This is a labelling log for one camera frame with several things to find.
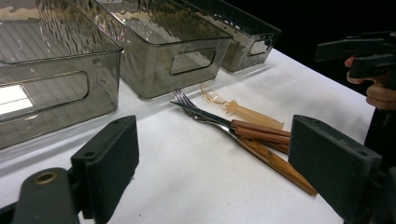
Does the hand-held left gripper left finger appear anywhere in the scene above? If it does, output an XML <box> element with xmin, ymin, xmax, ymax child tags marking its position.
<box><xmin>70</xmin><ymin>115</ymin><xmax>140</xmax><ymax>224</ymax></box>

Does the fork with wooden handle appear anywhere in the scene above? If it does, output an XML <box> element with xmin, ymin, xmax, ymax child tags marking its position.
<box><xmin>172</xmin><ymin>88</ymin><xmax>319</xmax><ymax>198</ymax></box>

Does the wooden utensil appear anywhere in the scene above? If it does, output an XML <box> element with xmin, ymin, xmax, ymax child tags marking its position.
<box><xmin>200</xmin><ymin>79</ymin><xmax>285</xmax><ymax>131</ymax></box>

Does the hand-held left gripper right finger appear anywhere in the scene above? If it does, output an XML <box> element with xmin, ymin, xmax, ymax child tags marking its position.
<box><xmin>288</xmin><ymin>114</ymin><xmax>383</xmax><ymax>222</ymax></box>

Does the smoky transparent plastic bin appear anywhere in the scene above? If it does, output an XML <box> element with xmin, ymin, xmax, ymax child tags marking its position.
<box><xmin>174</xmin><ymin>0</ymin><xmax>283</xmax><ymax>74</ymax></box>
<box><xmin>66</xmin><ymin>0</ymin><xmax>233</xmax><ymax>101</ymax></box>
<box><xmin>0</xmin><ymin>0</ymin><xmax>123</xmax><ymax>150</ymax></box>

